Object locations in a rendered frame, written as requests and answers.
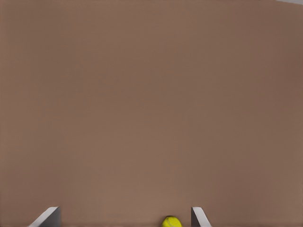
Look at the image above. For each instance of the yellow tennis ball tube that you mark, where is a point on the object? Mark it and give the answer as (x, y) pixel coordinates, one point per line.
(171, 222)

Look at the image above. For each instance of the silver frame post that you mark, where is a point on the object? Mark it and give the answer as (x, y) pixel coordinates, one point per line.
(292, 1)

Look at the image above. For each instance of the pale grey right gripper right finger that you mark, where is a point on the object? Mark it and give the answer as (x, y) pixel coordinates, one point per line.
(198, 218)

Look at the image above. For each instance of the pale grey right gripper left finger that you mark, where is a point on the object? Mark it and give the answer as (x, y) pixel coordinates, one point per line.
(48, 218)

